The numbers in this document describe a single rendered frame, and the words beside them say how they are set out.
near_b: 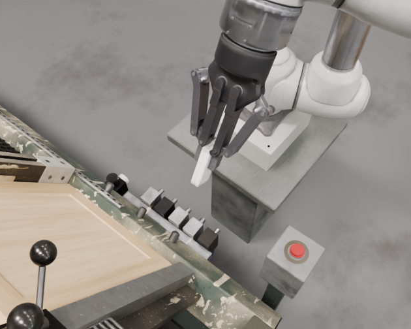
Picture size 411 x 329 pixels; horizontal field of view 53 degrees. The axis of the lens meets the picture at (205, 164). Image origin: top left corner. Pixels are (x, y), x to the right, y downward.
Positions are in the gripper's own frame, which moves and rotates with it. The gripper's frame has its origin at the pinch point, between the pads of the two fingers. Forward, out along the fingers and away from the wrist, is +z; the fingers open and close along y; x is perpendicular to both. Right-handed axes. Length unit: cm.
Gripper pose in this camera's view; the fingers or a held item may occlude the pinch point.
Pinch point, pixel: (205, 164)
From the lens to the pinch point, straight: 63.0
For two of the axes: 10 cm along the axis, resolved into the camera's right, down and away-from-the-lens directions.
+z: -2.8, 7.7, 5.7
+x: 5.6, -3.5, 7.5
